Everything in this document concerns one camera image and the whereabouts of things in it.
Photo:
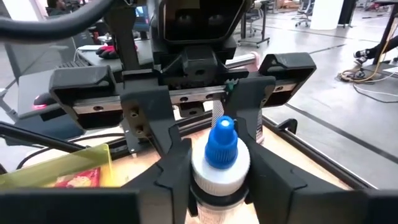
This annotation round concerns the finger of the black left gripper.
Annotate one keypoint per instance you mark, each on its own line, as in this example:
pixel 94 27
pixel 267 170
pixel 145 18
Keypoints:
pixel 146 112
pixel 245 99

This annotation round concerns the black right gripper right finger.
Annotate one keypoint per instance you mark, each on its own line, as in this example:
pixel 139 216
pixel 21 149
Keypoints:
pixel 270 193

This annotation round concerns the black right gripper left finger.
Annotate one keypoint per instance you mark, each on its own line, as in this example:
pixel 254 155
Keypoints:
pixel 168 186

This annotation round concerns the blue-capped ink bottle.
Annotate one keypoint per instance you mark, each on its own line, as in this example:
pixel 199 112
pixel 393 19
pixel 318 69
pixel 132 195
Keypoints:
pixel 220 180

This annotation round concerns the red snack packet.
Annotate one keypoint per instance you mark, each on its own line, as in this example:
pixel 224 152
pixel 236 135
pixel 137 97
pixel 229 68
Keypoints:
pixel 81 180

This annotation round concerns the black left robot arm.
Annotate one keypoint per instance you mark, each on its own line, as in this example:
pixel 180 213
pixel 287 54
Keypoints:
pixel 122 37

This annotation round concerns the office chair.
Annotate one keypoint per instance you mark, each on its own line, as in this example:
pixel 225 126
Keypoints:
pixel 303 12

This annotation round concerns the rolling cart table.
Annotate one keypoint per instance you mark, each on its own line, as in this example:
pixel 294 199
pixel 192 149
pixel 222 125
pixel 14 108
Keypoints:
pixel 255 39

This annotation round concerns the computer monitor blue screen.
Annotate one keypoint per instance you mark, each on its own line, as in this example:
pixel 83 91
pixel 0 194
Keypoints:
pixel 141 18

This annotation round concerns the black keyboard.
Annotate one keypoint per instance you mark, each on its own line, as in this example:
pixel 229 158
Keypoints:
pixel 71 64

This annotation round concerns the black computer mouse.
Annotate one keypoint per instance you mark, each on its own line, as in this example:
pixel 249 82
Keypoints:
pixel 45 100

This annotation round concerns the yellow plastic bin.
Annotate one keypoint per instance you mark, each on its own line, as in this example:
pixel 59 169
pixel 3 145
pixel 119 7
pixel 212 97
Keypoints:
pixel 46 169

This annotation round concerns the grey desk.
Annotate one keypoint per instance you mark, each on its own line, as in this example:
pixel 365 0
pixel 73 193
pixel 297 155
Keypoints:
pixel 34 84

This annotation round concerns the person's foot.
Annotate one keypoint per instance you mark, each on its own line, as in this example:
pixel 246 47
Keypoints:
pixel 362 56

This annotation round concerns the person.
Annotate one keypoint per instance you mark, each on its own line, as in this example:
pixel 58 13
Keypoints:
pixel 57 7

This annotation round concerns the person's leg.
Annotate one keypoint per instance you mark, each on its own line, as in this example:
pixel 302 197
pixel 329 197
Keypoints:
pixel 387 45

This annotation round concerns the black table leg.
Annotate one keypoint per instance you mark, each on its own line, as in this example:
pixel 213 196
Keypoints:
pixel 387 31

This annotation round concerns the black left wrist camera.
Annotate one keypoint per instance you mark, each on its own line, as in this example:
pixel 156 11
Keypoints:
pixel 202 18

